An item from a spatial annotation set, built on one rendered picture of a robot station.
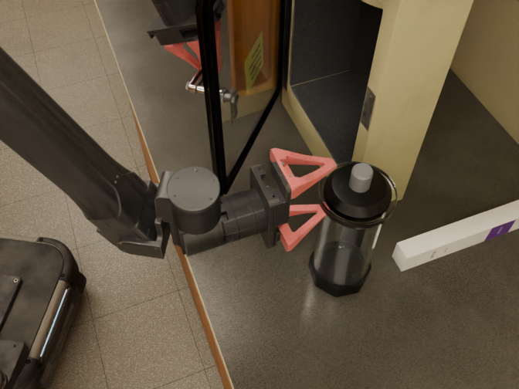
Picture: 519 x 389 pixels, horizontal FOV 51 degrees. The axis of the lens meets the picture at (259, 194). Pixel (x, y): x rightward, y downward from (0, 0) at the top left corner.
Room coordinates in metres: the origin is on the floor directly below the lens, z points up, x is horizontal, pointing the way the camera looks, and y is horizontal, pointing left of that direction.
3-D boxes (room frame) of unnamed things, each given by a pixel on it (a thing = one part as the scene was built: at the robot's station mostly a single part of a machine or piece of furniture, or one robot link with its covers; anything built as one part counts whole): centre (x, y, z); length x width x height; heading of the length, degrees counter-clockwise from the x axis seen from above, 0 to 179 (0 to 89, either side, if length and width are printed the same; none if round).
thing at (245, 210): (0.39, 0.02, 1.20); 0.07 x 0.07 x 0.10; 21
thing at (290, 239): (0.41, -0.05, 1.16); 0.09 x 0.07 x 0.07; 111
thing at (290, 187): (0.41, -0.05, 1.23); 0.09 x 0.07 x 0.07; 111
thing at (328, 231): (0.45, -0.13, 1.06); 0.11 x 0.11 x 0.21
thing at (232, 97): (0.59, 0.04, 1.18); 0.02 x 0.02 x 0.06; 68
